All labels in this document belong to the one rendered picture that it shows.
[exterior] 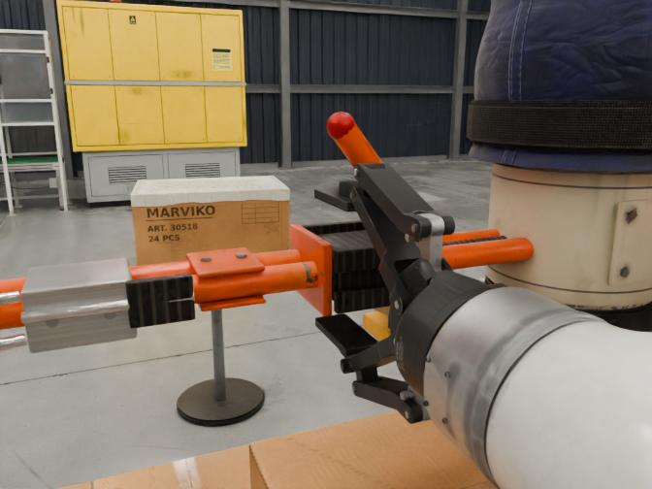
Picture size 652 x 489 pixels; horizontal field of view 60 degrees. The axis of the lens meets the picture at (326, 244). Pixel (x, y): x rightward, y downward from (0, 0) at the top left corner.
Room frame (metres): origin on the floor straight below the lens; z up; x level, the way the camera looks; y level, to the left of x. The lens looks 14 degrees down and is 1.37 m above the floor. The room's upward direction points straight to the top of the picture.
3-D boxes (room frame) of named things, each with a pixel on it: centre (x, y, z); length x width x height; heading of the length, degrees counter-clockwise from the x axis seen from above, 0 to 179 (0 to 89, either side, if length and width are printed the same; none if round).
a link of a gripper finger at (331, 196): (0.45, -0.02, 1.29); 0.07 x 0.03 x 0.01; 22
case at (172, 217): (2.36, 0.49, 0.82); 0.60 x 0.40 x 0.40; 104
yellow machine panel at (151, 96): (7.88, 2.27, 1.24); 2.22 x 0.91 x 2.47; 112
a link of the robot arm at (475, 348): (0.26, -0.10, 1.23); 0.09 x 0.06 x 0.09; 112
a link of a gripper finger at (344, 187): (0.43, -0.03, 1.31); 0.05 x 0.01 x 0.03; 22
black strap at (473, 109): (0.56, -0.25, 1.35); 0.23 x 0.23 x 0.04
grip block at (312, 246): (0.47, -0.02, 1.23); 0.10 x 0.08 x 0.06; 22
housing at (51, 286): (0.39, 0.18, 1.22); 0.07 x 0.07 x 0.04; 22
